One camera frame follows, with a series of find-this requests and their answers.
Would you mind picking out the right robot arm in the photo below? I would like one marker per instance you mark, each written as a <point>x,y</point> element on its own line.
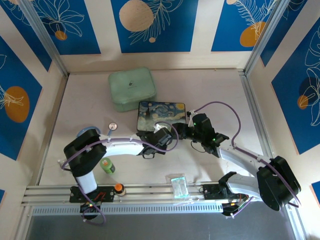
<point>275,182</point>

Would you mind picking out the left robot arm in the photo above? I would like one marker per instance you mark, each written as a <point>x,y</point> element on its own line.
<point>122,147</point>

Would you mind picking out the starry night painting box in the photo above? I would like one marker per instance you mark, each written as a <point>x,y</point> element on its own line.
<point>162,113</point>

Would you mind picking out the green black bottle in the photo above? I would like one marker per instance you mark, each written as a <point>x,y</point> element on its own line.
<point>107,166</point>

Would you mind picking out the clear plastic bag packet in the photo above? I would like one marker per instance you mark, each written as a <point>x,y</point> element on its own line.
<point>178,186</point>

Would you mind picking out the mint green zipper case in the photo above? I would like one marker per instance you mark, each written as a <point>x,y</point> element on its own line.
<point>131,86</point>

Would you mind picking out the orange cap brown bottle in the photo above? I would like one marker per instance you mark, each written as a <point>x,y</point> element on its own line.
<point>120,189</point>

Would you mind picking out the blue poster with beige circle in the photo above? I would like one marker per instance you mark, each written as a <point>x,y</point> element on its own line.
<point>160,30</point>

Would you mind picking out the blue poster with orange oval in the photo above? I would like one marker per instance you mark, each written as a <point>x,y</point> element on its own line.
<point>20,140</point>

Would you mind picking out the aluminium frame rail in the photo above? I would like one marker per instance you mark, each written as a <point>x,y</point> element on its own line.
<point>150,198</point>

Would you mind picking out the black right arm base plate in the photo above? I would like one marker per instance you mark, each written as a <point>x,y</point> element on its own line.
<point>212,193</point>

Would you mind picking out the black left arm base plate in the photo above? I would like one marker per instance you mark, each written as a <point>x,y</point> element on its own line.
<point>105,196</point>

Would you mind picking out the blue floral wall poster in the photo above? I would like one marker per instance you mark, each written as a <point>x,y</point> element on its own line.
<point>232,20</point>
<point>75,25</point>
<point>300,120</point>

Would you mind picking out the aluminium frame post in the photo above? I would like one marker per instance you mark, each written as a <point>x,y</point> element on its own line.
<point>265,40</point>
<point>47,40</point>

